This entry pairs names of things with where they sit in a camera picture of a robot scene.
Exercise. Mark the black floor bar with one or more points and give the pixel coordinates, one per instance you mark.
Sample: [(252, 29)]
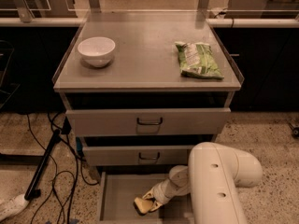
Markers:
[(31, 191)]

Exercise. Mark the grey drawer cabinet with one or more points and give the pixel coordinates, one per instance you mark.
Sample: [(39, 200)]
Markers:
[(146, 58)]

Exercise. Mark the grey middle drawer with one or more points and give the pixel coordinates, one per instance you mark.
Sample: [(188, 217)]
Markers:
[(140, 150)]

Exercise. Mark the grey bottom drawer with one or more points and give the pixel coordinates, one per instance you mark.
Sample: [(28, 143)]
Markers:
[(121, 184)]

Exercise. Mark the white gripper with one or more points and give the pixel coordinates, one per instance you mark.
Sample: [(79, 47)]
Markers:
[(161, 193)]

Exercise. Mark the white horizontal rail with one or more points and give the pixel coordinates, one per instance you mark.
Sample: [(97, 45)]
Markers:
[(218, 23)]

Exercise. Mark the white ceramic bowl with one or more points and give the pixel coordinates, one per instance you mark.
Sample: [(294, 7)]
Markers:
[(97, 51)]

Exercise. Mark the white shoe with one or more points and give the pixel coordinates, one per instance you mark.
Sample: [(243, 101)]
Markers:
[(12, 207)]

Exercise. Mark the yellow sponge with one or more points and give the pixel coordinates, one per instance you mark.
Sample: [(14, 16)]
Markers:
[(142, 206)]

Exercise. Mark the grey drawer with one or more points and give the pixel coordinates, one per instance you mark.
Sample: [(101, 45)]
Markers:
[(146, 113), (140, 150), (121, 184)]

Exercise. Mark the green snack bag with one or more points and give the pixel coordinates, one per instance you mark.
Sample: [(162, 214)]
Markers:
[(197, 60)]

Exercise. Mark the black caster wheel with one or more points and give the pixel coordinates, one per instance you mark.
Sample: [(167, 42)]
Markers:
[(295, 130)]

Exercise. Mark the grey top drawer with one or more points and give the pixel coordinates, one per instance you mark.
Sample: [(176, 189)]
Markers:
[(146, 113)]

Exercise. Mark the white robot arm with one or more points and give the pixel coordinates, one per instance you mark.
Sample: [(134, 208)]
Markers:
[(211, 177)]

